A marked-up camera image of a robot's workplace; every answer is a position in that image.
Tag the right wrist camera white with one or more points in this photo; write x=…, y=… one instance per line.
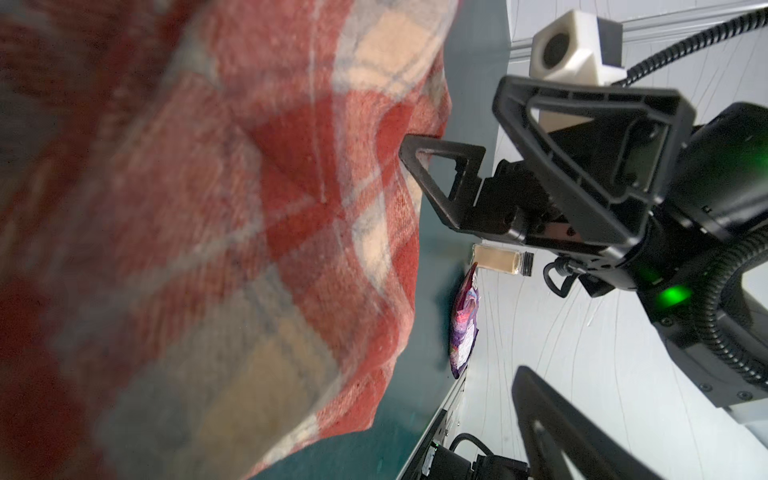
x=578, y=48

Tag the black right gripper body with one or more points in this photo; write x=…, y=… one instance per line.
x=513, y=207

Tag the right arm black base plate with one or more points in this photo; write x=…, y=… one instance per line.
x=433, y=460

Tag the red plaid skirt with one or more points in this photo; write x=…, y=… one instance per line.
x=209, y=245

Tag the small beige bottle black cap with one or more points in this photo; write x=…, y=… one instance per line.
x=503, y=260

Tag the purple snack packet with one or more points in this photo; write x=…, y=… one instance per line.
x=463, y=323

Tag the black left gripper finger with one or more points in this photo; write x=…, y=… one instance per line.
x=556, y=436

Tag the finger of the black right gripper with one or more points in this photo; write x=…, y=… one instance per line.
x=447, y=172
x=605, y=155

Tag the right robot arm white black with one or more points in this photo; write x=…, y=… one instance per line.
x=714, y=217

